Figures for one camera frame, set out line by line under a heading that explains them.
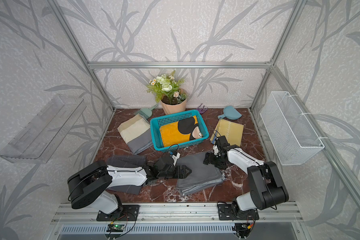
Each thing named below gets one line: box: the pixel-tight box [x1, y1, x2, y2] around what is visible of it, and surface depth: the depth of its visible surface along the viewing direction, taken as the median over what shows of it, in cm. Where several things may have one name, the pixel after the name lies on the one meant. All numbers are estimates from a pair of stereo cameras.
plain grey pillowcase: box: [176, 151, 226, 196], surface depth 84 cm
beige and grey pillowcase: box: [117, 113, 153, 155], surface depth 104 cm
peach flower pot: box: [160, 88, 188, 115], surface depth 105 cm
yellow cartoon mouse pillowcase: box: [159, 115, 203, 148], surface depth 104 cm
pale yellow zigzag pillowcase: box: [210, 119, 244, 147], surface depth 110 cm
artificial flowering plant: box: [146, 70, 188, 105], surface depth 93 cm
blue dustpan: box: [217, 105, 242, 120], surface depth 118 cm
